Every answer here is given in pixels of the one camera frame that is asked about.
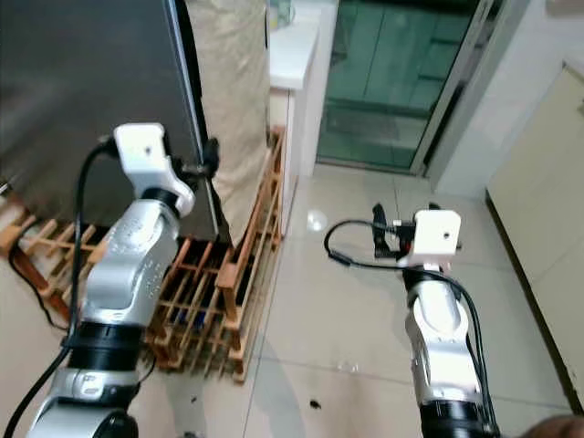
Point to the white counter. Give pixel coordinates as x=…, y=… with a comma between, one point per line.
x=292, y=55

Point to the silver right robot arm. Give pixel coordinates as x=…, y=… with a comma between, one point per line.
x=443, y=347

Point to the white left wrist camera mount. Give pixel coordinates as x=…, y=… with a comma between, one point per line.
x=144, y=151

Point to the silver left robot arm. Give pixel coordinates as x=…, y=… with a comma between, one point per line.
x=137, y=265

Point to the green glass sliding door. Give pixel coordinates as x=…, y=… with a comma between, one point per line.
x=397, y=73

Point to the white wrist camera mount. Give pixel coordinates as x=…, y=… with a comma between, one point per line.
x=144, y=151
x=438, y=235

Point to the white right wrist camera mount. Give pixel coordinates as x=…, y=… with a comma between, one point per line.
x=438, y=235

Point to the beige cabinet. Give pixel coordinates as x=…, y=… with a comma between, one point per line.
x=538, y=182

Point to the beige cloth cover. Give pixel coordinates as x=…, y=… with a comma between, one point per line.
x=233, y=91

